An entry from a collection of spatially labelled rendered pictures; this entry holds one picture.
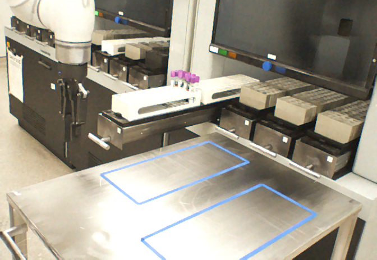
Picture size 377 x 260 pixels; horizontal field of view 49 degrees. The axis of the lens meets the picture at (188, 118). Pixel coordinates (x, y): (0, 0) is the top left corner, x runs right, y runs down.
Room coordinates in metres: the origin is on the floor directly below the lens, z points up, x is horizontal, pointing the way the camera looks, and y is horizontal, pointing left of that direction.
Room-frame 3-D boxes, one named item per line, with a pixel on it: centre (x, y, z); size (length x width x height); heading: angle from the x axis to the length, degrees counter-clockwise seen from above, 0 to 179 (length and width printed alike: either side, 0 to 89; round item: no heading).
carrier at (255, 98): (1.38, -0.22, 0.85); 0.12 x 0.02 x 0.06; 46
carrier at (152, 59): (1.77, 0.17, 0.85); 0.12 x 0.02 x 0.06; 45
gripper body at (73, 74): (1.06, 0.32, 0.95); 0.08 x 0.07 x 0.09; 45
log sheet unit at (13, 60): (2.65, 1.20, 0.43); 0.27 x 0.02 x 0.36; 45
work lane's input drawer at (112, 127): (1.37, 0.01, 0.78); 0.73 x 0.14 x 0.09; 135
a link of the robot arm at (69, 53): (1.06, 0.32, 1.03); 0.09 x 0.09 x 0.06
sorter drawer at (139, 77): (1.94, 0.01, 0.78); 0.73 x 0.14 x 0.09; 135
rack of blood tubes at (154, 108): (1.27, 0.10, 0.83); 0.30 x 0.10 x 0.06; 135
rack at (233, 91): (1.50, -0.12, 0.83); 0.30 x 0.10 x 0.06; 135
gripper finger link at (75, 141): (1.04, 0.30, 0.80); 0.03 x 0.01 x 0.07; 135
